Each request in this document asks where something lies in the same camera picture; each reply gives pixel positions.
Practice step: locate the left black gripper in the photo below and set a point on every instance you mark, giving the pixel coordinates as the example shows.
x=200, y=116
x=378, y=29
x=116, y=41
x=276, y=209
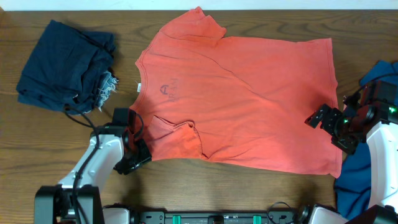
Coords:
x=146, y=157

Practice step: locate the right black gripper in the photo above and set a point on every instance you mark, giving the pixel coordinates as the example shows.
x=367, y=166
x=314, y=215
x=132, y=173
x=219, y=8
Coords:
x=347, y=146

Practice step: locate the red t-shirt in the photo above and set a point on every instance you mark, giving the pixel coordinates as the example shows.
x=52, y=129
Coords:
x=236, y=100

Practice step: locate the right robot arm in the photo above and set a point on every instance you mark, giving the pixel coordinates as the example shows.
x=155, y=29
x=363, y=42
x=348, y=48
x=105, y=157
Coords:
x=370, y=117

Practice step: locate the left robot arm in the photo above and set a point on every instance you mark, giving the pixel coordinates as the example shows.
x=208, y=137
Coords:
x=115, y=146

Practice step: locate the blue t-shirt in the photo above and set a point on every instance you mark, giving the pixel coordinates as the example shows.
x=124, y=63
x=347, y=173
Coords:
x=353, y=186

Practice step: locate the folded dark navy garment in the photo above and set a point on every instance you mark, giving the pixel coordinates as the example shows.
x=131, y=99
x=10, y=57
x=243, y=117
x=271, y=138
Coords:
x=69, y=67

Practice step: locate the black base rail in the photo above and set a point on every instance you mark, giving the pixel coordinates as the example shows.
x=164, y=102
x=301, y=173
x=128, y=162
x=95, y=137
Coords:
x=271, y=217

